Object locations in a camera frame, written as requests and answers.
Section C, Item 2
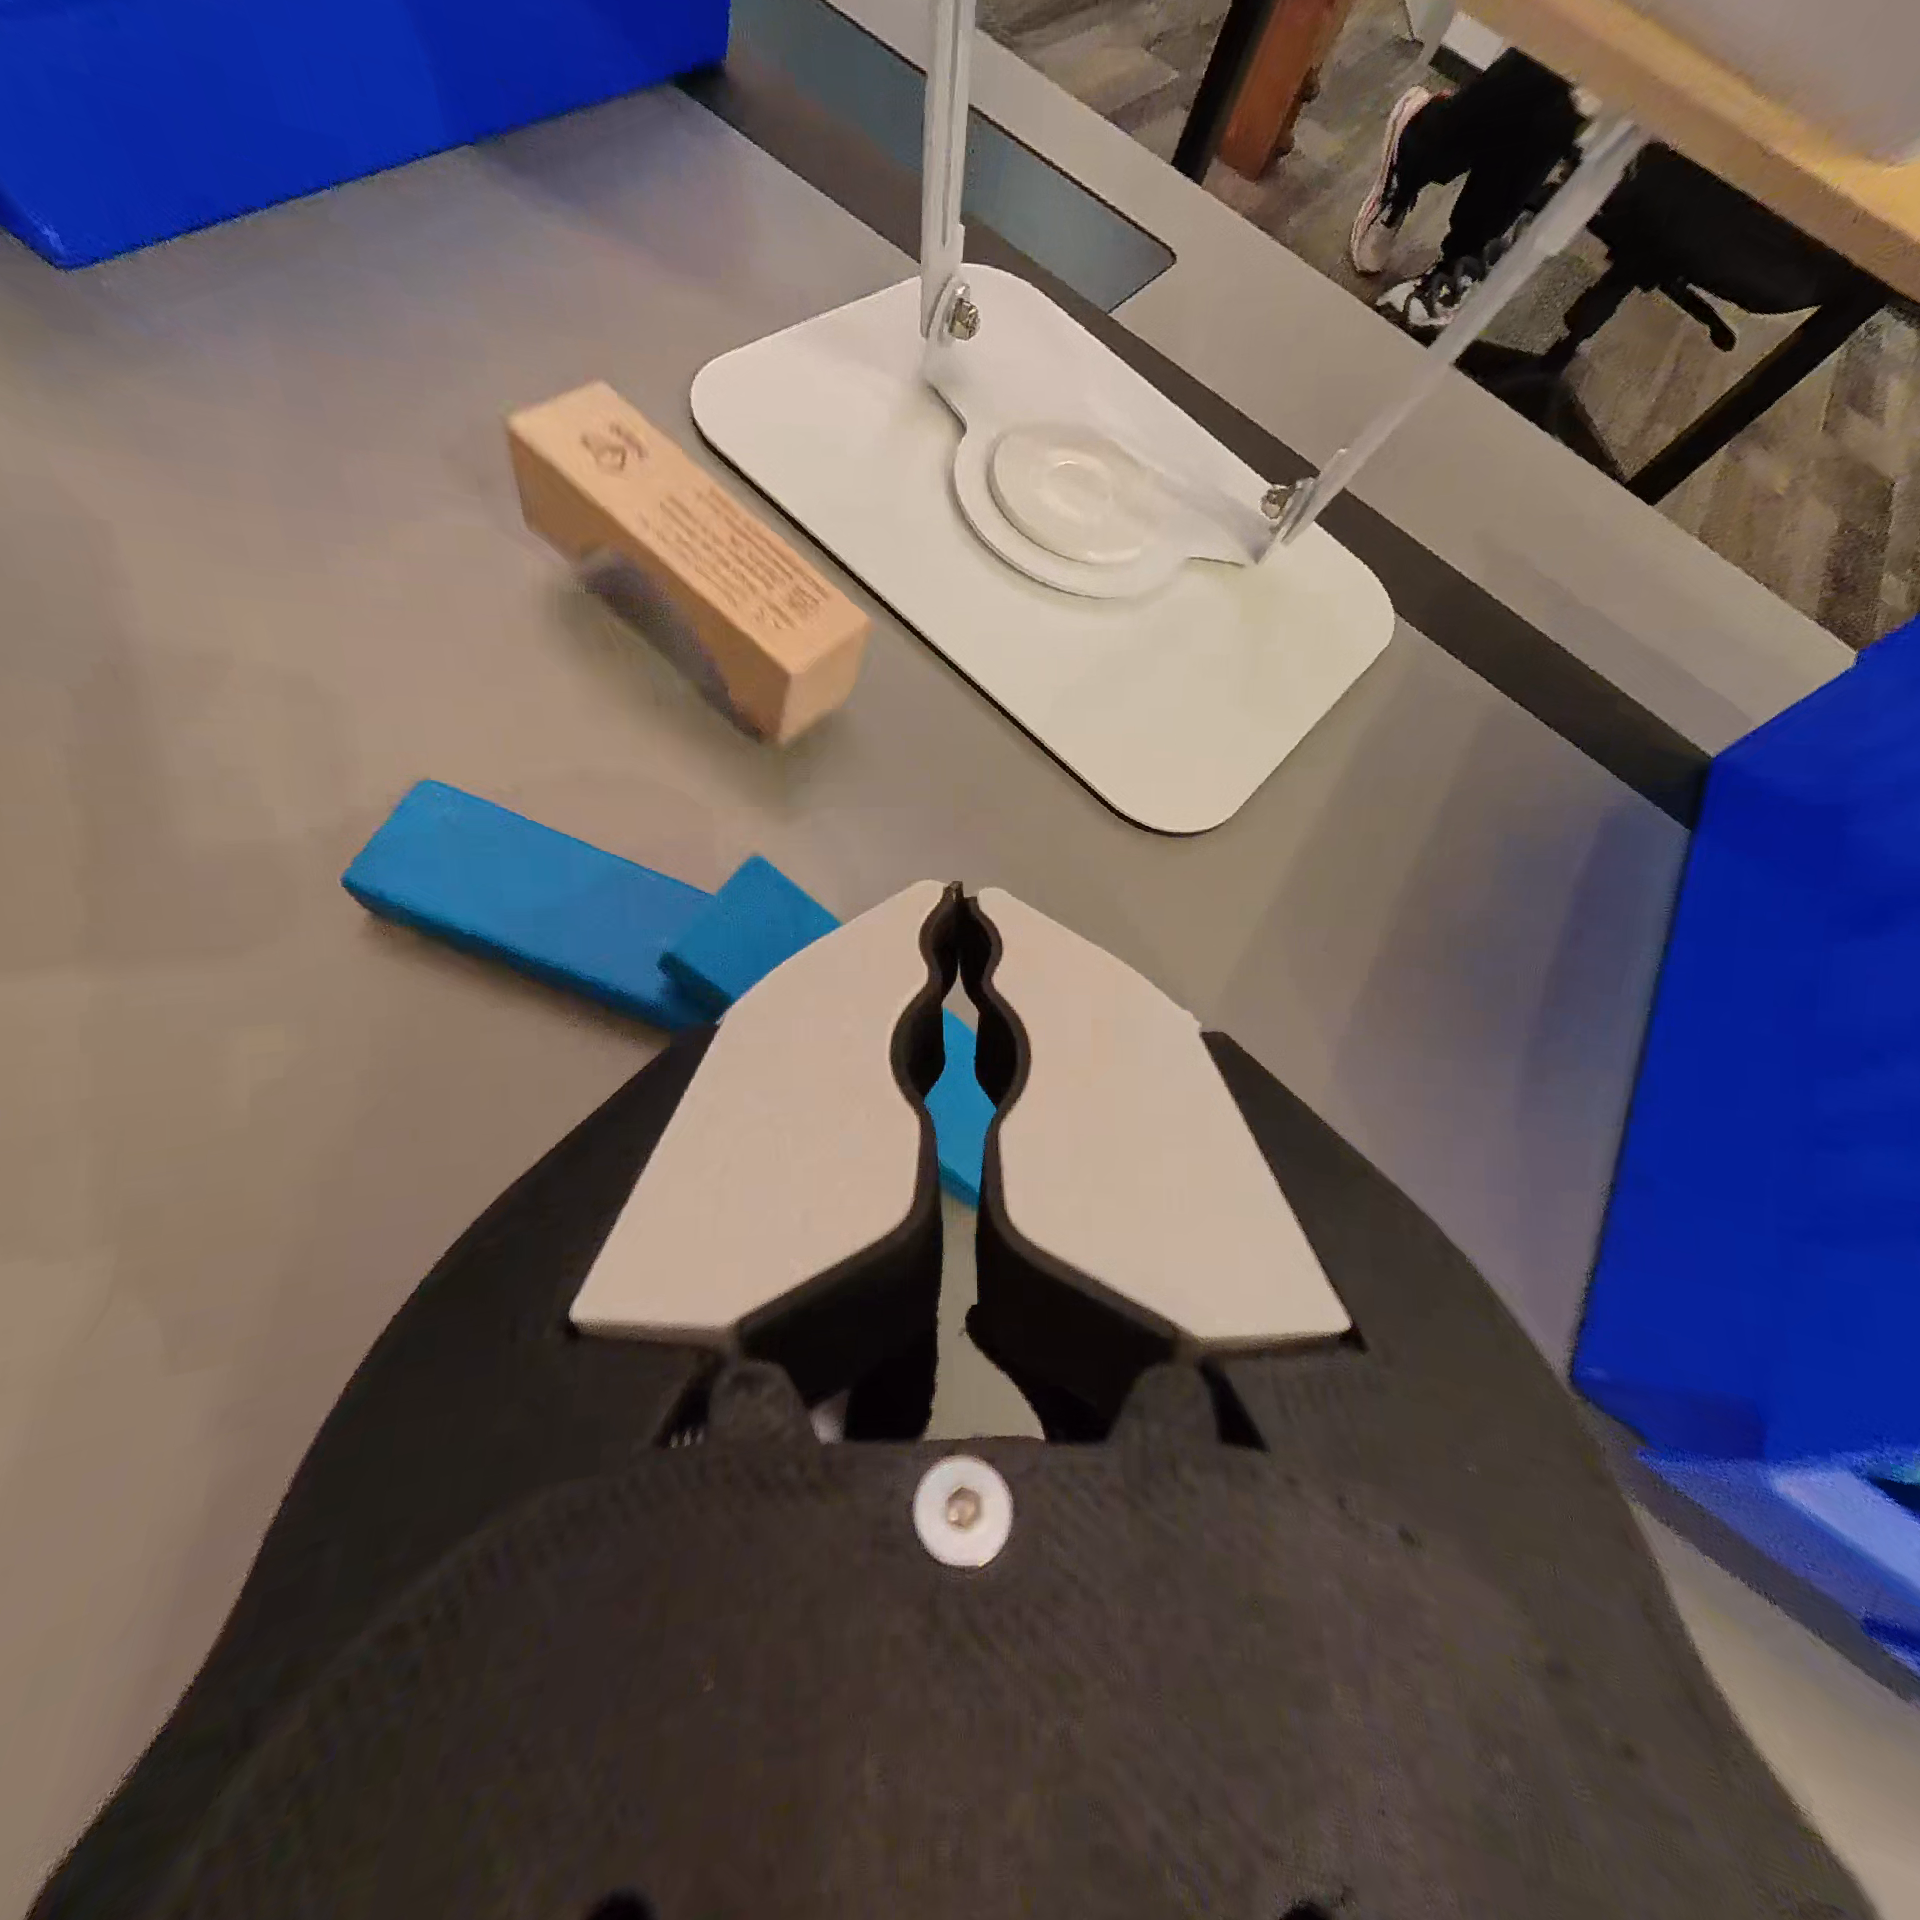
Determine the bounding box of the white document stand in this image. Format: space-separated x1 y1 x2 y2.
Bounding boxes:
690 0 1920 834

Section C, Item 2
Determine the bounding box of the natural wooden arch block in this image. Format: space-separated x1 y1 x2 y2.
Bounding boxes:
506 379 876 747

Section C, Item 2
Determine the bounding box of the blue wooden block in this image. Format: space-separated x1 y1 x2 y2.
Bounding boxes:
655 856 1001 1211
343 779 722 1034

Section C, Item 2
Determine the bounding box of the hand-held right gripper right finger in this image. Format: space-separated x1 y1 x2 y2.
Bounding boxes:
959 885 1356 1437

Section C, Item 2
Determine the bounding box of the blue plastic bin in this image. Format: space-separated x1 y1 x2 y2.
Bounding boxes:
0 0 732 272
1569 619 1920 1683

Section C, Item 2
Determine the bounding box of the black office chair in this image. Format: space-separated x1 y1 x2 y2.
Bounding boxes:
1500 142 1750 396

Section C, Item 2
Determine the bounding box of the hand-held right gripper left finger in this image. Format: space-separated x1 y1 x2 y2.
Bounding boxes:
566 881 965 1430

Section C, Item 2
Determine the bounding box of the black table leg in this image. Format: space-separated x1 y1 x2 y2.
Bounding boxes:
1170 0 1277 185

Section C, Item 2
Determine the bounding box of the brown wooden table leg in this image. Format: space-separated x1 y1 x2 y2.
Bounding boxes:
1212 0 1356 184

